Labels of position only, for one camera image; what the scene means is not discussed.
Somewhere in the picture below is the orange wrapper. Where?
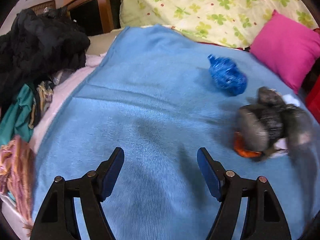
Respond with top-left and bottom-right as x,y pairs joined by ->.
233,132 -> 262,158

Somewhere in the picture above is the black plastic trash bag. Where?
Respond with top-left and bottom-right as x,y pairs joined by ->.
238,87 -> 313,159

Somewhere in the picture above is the blue plastic bag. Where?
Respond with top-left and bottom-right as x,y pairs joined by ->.
208,54 -> 247,96

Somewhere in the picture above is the white tissue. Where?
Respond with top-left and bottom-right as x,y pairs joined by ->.
281,94 -> 300,107

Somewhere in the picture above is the pink striped fabric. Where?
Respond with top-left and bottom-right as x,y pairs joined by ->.
1,135 -> 35,230

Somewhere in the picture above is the teal garment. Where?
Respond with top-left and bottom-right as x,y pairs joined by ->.
1,84 -> 34,145

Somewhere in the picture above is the pink bed sheet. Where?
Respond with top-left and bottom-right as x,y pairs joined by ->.
29,52 -> 107,153

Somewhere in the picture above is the light blue fleece blanket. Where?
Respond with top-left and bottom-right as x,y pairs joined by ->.
33,25 -> 319,239

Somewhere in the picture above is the magenta pillow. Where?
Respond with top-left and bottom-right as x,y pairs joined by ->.
249,10 -> 319,94

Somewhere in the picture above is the black clothing pile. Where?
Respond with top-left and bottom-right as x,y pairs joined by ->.
1,7 -> 90,114

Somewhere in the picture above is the clover print quilt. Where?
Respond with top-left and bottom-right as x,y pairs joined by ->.
120,0 -> 318,48

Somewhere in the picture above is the wooden cabinet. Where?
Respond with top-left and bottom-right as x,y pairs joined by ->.
63,0 -> 121,36

